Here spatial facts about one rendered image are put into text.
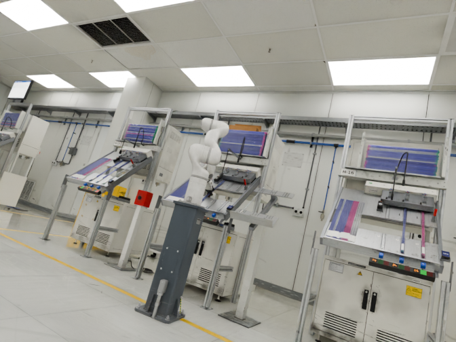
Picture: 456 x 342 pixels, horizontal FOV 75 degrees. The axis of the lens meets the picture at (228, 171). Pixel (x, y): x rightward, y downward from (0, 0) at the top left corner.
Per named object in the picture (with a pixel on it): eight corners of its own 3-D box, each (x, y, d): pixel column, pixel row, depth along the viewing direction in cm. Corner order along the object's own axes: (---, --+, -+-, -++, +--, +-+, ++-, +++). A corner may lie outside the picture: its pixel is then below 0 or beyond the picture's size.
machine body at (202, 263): (220, 303, 253) (238, 231, 265) (158, 278, 287) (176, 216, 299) (248, 298, 308) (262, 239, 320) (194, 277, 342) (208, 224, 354)
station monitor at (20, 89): (22, 100, 530) (31, 79, 538) (6, 100, 558) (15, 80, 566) (30, 104, 541) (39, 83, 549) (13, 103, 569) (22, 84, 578)
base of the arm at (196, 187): (198, 205, 188) (206, 178, 192) (172, 199, 195) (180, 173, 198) (209, 210, 206) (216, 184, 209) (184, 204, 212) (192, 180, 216)
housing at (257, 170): (258, 184, 295) (257, 171, 289) (216, 177, 319) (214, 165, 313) (261, 180, 301) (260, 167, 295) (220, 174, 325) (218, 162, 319)
